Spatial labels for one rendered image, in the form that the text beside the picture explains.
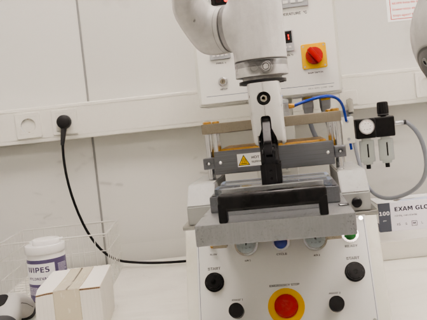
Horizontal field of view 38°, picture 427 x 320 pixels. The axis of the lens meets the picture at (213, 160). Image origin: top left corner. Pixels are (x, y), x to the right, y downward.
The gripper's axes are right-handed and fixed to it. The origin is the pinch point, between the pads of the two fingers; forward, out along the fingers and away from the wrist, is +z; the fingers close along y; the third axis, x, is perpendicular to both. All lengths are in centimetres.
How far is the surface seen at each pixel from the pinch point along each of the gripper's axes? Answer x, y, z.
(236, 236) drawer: 5.3, -15.3, 6.4
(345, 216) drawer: -9.7, -15.3, 4.9
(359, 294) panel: -12.4, 4.4, 21.5
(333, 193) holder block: -9.2, -4.1, 3.0
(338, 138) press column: -12.7, 21.8, -4.3
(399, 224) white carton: -29, 60, 20
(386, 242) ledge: -24, 48, 22
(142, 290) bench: 33, 37, 26
